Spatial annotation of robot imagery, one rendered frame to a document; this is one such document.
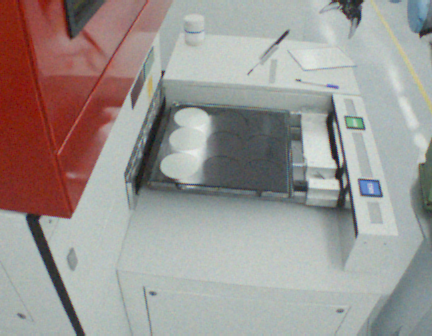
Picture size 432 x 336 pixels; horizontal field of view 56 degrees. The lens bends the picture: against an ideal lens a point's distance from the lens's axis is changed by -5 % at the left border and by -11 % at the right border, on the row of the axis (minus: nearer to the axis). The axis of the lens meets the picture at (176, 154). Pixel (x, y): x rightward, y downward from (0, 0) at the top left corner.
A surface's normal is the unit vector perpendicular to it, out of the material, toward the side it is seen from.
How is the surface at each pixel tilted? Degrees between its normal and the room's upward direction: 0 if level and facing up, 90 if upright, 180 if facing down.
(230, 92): 90
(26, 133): 90
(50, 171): 90
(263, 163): 0
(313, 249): 0
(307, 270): 0
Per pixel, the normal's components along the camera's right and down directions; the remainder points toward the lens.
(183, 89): -0.17, 0.64
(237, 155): -0.03, -0.76
